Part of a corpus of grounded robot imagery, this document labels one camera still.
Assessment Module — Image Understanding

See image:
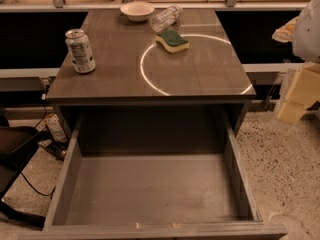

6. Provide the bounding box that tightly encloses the black cable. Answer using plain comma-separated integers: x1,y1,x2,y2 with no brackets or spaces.
19,83,56,198

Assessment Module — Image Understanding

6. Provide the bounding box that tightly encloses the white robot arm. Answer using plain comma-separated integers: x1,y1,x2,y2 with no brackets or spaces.
272,0,320,125

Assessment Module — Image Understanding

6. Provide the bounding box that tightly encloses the silver 7up soda can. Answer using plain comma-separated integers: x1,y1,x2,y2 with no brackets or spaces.
65,29,96,74

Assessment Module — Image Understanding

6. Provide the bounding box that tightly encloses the clear plastic water bottle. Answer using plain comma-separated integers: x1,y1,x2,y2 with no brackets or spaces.
149,5,183,32

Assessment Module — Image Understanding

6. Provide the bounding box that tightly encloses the grey cabinet with top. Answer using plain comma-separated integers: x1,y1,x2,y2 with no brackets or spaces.
48,9,255,154

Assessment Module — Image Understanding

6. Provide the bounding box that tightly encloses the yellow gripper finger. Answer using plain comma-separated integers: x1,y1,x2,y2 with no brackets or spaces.
272,18,297,43
276,63,320,124

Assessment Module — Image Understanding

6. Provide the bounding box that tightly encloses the green and yellow sponge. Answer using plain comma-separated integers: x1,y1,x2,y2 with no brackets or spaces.
156,30,189,53

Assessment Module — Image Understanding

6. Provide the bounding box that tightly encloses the open grey drawer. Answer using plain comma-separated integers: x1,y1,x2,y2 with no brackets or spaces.
19,105,287,240

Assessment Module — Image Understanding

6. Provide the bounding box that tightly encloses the black chair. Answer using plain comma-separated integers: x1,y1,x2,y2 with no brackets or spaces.
0,115,45,228

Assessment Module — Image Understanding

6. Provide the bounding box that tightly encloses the white ceramic bowl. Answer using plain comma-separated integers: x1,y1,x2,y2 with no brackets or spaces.
120,1,155,22

